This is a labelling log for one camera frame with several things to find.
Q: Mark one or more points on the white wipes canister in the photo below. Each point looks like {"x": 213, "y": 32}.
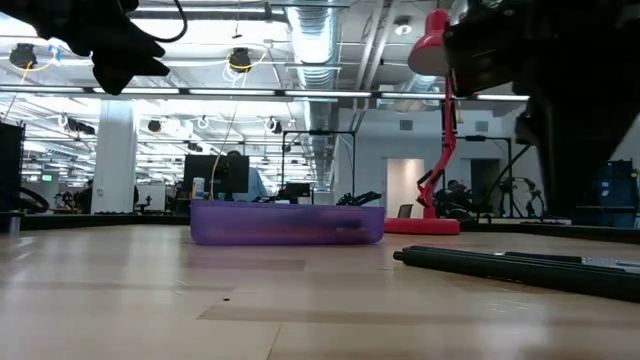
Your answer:
{"x": 198, "y": 189}

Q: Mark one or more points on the red desk lamp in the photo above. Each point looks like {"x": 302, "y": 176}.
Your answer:
{"x": 427, "y": 50}

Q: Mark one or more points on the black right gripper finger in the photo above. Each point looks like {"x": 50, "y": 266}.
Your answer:
{"x": 575, "y": 150}
{"x": 527, "y": 129}

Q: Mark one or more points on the black background cabinet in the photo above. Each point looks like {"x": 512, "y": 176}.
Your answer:
{"x": 11, "y": 165}

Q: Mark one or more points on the black background rig frame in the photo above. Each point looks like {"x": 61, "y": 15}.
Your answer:
{"x": 475, "y": 138}
{"x": 320, "y": 132}

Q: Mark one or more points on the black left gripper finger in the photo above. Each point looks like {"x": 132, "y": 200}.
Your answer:
{"x": 112, "y": 82}
{"x": 120, "y": 52}

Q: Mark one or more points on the overhead light bar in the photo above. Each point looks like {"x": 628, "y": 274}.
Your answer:
{"x": 325, "y": 93}

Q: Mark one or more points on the black ceiling camera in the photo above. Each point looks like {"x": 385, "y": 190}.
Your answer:
{"x": 22, "y": 55}
{"x": 240, "y": 59}

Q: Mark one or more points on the purple plastic supply box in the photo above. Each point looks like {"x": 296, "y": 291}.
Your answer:
{"x": 240, "y": 225}

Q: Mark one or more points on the grey office chair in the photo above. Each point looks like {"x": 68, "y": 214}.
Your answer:
{"x": 405, "y": 211}

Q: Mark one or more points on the blue storage bins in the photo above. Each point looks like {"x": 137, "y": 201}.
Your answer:
{"x": 620, "y": 195}

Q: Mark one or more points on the small black monitor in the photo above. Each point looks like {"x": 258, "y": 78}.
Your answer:
{"x": 297, "y": 190}

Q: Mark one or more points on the small metal post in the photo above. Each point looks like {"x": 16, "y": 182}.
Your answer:
{"x": 14, "y": 225}

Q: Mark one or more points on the black background robot arm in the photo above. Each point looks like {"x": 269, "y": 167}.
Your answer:
{"x": 360, "y": 197}

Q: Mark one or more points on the black computer monitor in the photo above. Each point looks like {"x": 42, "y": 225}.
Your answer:
{"x": 200, "y": 170}

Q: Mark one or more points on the silver air duct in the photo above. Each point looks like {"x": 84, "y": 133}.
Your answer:
{"x": 314, "y": 35}

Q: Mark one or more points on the white building column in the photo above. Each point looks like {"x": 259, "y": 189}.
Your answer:
{"x": 115, "y": 165}

